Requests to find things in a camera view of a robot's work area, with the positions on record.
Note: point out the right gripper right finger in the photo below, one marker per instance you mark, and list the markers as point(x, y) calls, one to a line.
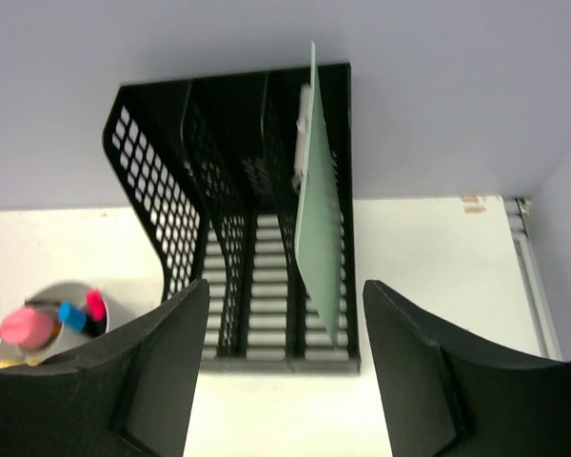
point(449, 392)

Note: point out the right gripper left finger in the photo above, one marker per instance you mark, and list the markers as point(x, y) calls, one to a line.
point(127, 393)

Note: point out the black blue highlighter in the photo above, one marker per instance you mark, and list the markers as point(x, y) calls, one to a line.
point(72, 316)

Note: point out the black pink highlighter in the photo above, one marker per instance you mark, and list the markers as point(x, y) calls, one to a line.
point(96, 305)

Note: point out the pink capped glue stick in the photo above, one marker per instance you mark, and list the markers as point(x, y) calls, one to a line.
point(28, 328)

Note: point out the green clipboard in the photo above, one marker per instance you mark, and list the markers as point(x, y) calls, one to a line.
point(317, 242)

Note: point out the yellow highlighter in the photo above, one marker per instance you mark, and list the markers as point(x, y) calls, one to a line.
point(11, 362)

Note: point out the white round desk organizer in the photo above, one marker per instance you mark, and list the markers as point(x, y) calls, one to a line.
point(63, 338)

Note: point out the black mesh file organizer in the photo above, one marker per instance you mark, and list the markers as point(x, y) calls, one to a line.
point(207, 165)

